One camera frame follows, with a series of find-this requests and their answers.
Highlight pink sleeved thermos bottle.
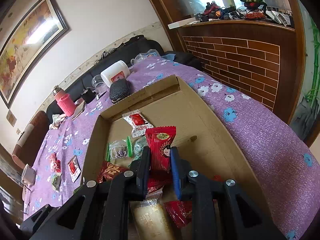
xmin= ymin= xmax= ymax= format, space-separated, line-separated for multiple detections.
xmin=52 ymin=86 xmax=76 ymax=117

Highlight cardboard box tray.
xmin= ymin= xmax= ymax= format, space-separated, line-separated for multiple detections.
xmin=80 ymin=74 xmax=271 ymax=240

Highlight white ceramic mug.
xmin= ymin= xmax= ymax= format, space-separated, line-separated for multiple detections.
xmin=21 ymin=164 xmax=36 ymax=185

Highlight clear glass cup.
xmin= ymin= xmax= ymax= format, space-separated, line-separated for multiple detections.
xmin=92 ymin=74 xmax=108 ymax=95

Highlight wooden brick pattern cabinet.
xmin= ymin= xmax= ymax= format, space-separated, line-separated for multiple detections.
xmin=149 ymin=0 xmax=305 ymax=123

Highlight purple floral tablecloth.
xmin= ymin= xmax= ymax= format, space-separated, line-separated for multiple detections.
xmin=24 ymin=57 xmax=319 ymax=239

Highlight white plastic jar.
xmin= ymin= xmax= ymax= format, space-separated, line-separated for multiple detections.
xmin=100 ymin=60 xmax=130 ymax=88

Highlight brown armchair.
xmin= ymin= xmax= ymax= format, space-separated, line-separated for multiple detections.
xmin=11 ymin=111 xmax=49 ymax=169

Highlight red cartoon face snack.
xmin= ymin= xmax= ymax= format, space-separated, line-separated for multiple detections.
xmin=145 ymin=126 xmax=176 ymax=193

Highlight small black container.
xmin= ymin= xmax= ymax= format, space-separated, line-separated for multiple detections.
xmin=81 ymin=87 xmax=98 ymax=104

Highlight dark red foil snack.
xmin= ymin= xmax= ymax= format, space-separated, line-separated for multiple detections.
xmin=97 ymin=160 xmax=128 ymax=183

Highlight clear green edged snack packet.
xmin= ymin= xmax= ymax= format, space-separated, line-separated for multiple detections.
xmin=106 ymin=136 xmax=133 ymax=161

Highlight small notebook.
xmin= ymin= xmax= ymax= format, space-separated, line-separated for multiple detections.
xmin=71 ymin=98 xmax=86 ymax=120

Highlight black textured glasses case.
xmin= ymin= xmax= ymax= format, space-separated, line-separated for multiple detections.
xmin=109 ymin=79 xmax=131 ymax=104

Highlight small red candy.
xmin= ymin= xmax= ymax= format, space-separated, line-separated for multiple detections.
xmin=55 ymin=159 xmax=61 ymax=173

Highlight tan biscuit packet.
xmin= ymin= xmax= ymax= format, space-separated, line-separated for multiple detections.
xmin=130 ymin=198 xmax=175 ymax=239

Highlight framed horse painting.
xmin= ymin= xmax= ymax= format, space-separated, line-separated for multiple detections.
xmin=1 ymin=0 xmax=69 ymax=108

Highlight red white snack packet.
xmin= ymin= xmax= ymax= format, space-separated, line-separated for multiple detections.
xmin=68 ymin=155 xmax=81 ymax=183
xmin=122 ymin=109 xmax=153 ymax=138

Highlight light green snack packet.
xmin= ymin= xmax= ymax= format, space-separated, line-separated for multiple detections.
xmin=51 ymin=173 xmax=61 ymax=191

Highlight black sofa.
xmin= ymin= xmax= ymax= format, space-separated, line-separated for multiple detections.
xmin=46 ymin=34 xmax=166 ymax=117

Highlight pink checkered snack packet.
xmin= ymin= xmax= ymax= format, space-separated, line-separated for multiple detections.
xmin=49 ymin=153 xmax=57 ymax=172

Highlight white cloth gloves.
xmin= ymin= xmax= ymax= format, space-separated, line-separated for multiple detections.
xmin=49 ymin=114 xmax=67 ymax=130

